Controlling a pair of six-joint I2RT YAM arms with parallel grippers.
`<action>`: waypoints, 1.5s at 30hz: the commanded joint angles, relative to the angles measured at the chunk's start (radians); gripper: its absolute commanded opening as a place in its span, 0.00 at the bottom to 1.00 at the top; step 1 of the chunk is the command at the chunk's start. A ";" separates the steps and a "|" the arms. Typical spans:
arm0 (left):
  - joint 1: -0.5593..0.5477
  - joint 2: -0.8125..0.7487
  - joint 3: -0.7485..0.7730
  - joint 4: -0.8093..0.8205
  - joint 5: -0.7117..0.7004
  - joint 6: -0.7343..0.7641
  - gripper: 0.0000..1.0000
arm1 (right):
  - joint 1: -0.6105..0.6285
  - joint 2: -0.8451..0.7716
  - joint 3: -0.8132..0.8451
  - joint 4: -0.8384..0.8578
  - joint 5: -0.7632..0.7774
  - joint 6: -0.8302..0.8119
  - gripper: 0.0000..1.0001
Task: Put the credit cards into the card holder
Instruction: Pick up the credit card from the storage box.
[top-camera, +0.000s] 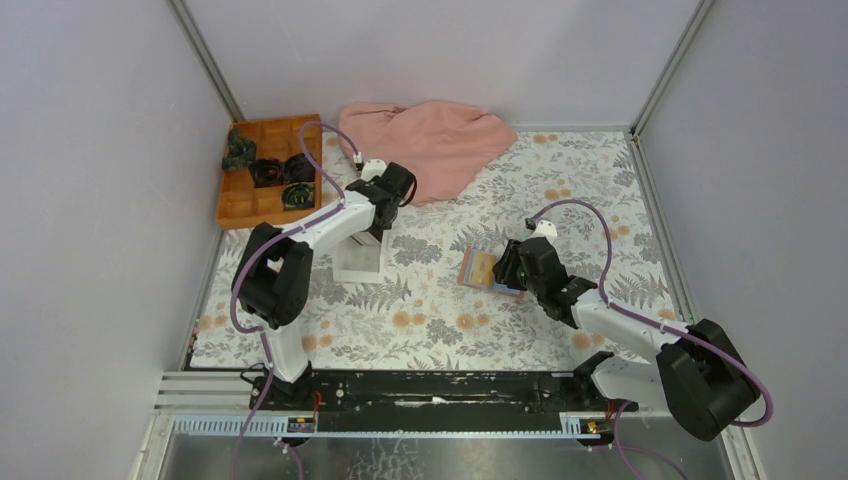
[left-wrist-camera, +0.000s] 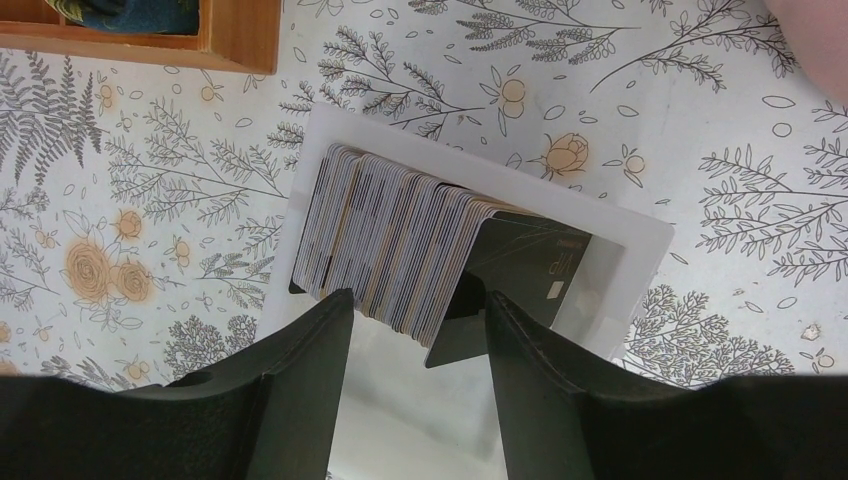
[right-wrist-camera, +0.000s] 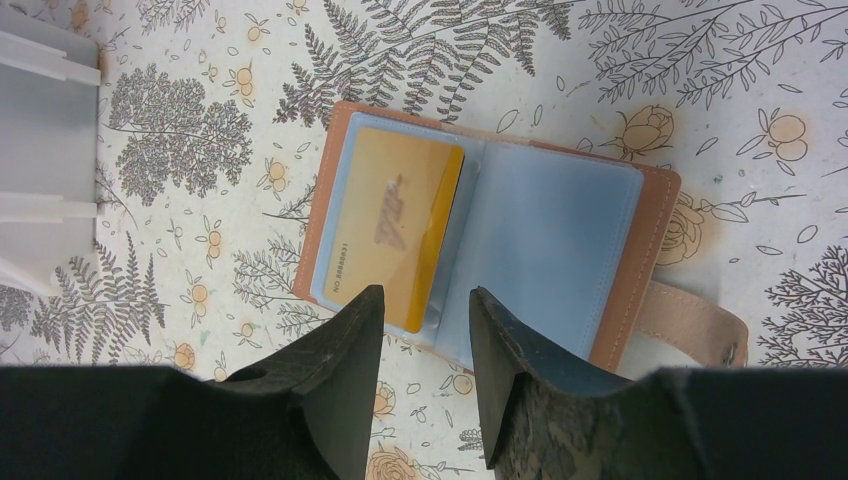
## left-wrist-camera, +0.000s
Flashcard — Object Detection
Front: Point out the black VIP credit card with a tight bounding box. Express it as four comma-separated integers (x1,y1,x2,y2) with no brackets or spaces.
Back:
418,211,592,368

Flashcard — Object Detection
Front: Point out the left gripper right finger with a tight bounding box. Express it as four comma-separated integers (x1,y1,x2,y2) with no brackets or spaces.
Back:
485,291,847,479

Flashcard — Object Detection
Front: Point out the dark patterned rolled sock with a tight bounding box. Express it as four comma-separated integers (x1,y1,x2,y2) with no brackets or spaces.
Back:
46,0,200,35

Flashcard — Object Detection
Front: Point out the floral table mat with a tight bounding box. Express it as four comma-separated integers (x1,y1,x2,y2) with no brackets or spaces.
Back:
1,1,847,393

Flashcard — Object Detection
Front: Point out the pink cloth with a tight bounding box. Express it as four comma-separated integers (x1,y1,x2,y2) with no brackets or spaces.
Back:
764,0,847,105

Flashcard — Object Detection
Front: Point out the wooden compartment tray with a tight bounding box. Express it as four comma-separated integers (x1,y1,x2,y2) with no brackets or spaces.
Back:
1,1,285,75

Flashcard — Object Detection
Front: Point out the white translucent card box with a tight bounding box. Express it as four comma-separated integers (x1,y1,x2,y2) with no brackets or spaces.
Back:
257,104,674,479

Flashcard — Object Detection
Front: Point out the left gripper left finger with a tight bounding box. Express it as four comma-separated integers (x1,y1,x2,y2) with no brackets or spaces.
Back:
1,289,354,479

